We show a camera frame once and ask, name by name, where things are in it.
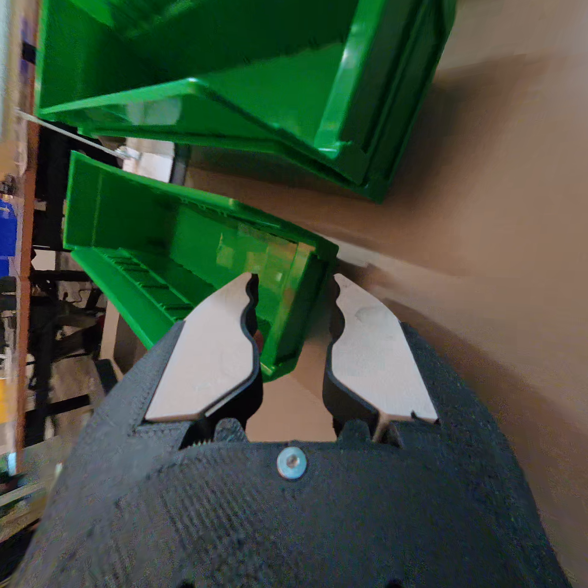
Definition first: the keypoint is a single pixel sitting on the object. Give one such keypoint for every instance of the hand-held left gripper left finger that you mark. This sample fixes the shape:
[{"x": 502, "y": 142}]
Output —
[{"x": 206, "y": 367}]

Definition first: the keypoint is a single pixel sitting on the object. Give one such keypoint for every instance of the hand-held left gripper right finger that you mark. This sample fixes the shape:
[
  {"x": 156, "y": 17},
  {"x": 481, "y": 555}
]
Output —
[{"x": 381, "y": 367}]

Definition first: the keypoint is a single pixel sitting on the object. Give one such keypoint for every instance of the person's left hand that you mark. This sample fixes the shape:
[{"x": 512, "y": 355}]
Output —
[{"x": 258, "y": 340}]

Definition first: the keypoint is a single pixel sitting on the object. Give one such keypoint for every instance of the yellow plastic bin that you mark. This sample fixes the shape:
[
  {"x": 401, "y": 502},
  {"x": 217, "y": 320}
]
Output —
[{"x": 3, "y": 399}]

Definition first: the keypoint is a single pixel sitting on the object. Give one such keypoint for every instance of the white board stand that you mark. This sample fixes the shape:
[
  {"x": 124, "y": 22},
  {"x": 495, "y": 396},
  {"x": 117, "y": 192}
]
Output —
[{"x": 156, "y": 165}]

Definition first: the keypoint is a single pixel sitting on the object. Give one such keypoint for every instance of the brown wooden table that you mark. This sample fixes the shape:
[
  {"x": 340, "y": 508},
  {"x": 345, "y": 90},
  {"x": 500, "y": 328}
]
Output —
[{"x": 25, "y": 229}]

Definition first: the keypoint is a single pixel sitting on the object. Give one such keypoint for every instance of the blue plastic bin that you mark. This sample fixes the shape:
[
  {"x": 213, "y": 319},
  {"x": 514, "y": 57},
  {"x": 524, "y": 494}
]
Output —
[{"x": 7, "y": 229}]

